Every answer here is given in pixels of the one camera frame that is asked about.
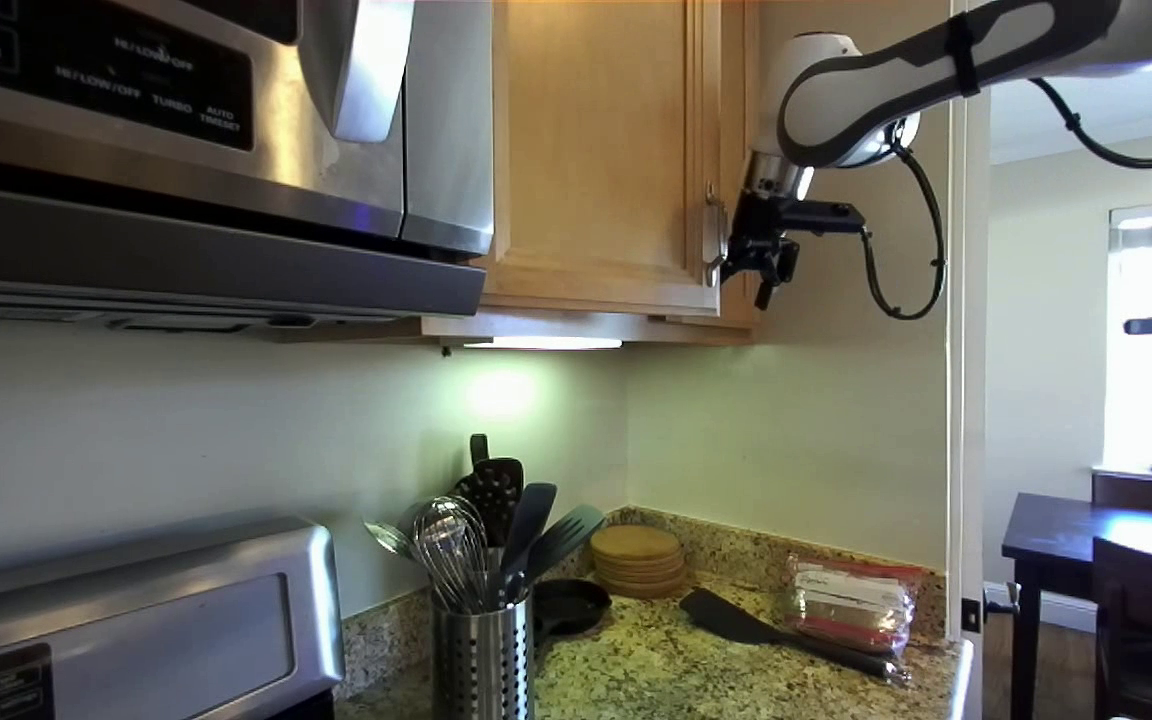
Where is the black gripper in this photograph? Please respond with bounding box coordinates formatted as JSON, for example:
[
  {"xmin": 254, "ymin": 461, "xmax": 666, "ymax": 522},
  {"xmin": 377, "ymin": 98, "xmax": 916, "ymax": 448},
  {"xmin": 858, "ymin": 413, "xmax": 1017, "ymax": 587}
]
[{"xmin": 717, "ymin": 190, "xmax": 800, "ymax": 317}]

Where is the metal cabinet door handle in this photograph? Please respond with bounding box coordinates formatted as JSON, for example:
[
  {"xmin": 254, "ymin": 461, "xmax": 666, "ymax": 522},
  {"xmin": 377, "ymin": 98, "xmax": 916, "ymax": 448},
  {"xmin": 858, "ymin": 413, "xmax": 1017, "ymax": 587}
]
[{"xmin": 701, "ymin": 190, "xmax": 737, "ymax": 278}]

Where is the under cabinet light strip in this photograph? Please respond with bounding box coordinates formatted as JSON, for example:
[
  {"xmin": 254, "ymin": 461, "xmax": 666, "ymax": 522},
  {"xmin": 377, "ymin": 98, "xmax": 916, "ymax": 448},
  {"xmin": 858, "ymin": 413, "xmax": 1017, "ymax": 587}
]
[{"xmin": 461, "ymin": 331, "xmax": 628, "ymax": 355}]

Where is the black slotted turner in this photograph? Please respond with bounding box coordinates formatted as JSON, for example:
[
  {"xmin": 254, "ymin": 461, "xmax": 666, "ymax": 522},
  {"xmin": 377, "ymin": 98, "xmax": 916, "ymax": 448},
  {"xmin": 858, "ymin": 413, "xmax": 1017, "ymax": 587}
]
[{"xmin": 448, "ymin": 426, "xmax": 531, "ymax": 553}]

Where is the black kitchen spoon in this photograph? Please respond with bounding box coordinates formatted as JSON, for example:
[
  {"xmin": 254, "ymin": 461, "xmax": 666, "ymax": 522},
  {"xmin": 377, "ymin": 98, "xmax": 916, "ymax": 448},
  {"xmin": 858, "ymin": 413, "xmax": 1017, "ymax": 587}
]
[{"xmin": 500, "ymin": 481, "xmax": 563, "ymax": 602}]

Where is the black spatula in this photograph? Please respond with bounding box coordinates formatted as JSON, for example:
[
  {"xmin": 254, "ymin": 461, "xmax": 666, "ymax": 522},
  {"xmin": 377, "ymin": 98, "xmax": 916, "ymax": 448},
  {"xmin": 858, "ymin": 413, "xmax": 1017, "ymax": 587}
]
[{"xmin": 674, "ymin": 584, "xmax": 898, "ymax": 682}]

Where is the black round bowl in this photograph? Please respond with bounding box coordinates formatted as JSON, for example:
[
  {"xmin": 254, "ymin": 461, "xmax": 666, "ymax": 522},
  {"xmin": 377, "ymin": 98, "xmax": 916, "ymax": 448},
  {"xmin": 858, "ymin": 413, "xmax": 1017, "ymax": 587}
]
[{"xmin": 529, "ymin": 575, "xmax": 615, "ymax": 645}]

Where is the steel whisk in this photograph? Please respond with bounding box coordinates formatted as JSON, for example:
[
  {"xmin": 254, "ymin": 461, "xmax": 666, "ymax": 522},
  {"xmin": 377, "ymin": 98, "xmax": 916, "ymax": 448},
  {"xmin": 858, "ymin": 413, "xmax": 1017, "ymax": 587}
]
[{"xmin": 400, "ymin": 490, "xmax": 497, "ymax": 617}]

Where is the dark wooden sideboard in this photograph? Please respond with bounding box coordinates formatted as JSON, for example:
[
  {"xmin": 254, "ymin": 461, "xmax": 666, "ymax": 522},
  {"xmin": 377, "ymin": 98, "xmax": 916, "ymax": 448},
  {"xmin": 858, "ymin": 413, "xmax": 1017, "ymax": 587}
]
[{"xmin": 1089, "ymin": 461, "xmax": 1152, "ymax": 522}]

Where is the perforated steel utensil holder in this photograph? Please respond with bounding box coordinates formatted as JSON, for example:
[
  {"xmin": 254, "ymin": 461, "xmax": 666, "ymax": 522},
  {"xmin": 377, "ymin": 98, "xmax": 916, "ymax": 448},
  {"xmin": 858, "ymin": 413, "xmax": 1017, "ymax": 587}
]
[{"xmin": 427, "ymin": 591, "xmax": 538, "ymax": 720}]

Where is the stainless steel microwave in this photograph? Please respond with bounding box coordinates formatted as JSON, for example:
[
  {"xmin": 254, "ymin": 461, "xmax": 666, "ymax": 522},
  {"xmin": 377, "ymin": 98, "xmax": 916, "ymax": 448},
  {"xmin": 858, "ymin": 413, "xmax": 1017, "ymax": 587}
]
[{"xmin": 0, "ymin": 0, "xmax": 500, "ymax": 327}]

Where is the stainless steel stove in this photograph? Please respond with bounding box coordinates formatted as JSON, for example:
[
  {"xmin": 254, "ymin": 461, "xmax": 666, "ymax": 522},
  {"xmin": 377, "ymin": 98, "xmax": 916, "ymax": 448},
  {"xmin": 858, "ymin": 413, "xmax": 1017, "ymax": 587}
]
[{"xmin": 0, "ymin": 514, "xmax": 349, "ymax": 720}]

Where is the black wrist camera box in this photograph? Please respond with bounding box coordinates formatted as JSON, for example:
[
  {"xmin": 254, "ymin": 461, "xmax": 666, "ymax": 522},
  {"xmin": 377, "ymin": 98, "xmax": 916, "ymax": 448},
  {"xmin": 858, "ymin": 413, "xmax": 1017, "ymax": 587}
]
[{"xmin": 787, "ymin": 190, "xmax": 871, "ymax": 245}]

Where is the wooden wall cabinet body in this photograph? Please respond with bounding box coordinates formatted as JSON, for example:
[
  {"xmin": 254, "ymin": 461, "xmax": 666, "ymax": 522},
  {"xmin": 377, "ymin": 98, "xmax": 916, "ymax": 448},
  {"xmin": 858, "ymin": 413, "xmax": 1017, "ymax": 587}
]
[{"xmin": 419, "ymin": 0, "xmax": 767, "ymax": 355}]

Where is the white door frame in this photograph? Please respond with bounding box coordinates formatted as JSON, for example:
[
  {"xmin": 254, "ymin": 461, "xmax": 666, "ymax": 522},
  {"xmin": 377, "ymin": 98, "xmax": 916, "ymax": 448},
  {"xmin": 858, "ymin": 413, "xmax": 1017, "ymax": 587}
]
[{"xmin": 939, "ymin": 92, "xmax": 994, "ymax": 720}]

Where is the curved steel microwave handle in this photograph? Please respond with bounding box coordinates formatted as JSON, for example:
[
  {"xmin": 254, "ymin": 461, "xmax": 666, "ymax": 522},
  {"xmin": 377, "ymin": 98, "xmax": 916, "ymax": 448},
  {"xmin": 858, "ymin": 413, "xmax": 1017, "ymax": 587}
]
[{"xmin": 297, "ymin": 0, "xmax": 419, "ymax": 149}]

